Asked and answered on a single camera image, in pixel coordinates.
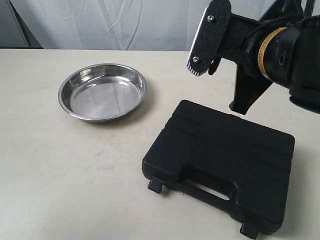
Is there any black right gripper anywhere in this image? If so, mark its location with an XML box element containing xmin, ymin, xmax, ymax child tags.
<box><xmin>216</xmin><ymin>12</ymin><xmax>272</xmax><ymax>115</ymax></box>

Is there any black plastic tool case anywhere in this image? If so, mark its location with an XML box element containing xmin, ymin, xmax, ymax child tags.
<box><xmin>142</xmin><ymin>100</ymin><xmax>295</xmax><ymax>239</ymax></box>

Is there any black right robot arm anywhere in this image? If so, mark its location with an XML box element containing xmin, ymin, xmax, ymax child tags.
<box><xmin>217</xmin><ymin>0</ymin><xmax>320</xmax><ymax>115</ymax></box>

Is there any white backdrop curtain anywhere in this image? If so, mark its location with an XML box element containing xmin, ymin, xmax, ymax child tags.
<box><xmin>7</xmin><ymin>0</ymin><xmax>273</xmax><ymax>52</ymax></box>

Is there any round stainless steel pan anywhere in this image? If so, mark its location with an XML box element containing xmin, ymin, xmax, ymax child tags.
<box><xmin>57</xmin><ymin>63</ymin><xmax>148</xmax><ymax>124</ymax></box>

